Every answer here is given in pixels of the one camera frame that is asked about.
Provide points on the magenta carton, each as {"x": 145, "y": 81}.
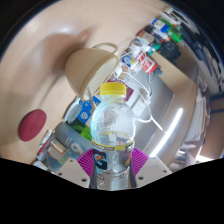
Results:
{"x": 128, "y": 91}

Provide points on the green box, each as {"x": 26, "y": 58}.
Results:
{"x": 175, "y": 34}

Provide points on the blue and white box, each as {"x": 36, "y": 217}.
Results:
{"x": 83, "y": 110}

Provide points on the spoon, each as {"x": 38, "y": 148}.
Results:
{"x": 89, "y": 93}

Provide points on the white jar blue label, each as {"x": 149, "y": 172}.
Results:
{"x": 128, "y": 60}

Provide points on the flat round red coaster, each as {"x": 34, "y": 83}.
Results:
{"x": 32, "y": 125}

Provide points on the black speaker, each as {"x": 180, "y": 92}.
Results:
{"x": 170, "y": 49}

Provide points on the grey shaker bottle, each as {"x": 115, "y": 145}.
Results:
{"x": 68, "y": 140}

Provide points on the cream ceramic cup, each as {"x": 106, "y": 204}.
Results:
{"x": 83, "y": 68}

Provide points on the white wall power outlet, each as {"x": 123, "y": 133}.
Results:
{"x": 140, "y": 106}

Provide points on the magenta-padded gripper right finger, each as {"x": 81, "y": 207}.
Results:
{"x": 151, "y": 170}

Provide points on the white bottle blue label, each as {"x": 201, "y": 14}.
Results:
{"x": 160, "y": 26}

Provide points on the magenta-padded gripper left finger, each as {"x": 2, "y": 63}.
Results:
{"x": 70, "y": 171}

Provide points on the clear drink bottle yellow cap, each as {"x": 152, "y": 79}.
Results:
{"x": 113, "y": 126}

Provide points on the under-shelf light bar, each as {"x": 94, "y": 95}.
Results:
{"x": 168, "y": 131}

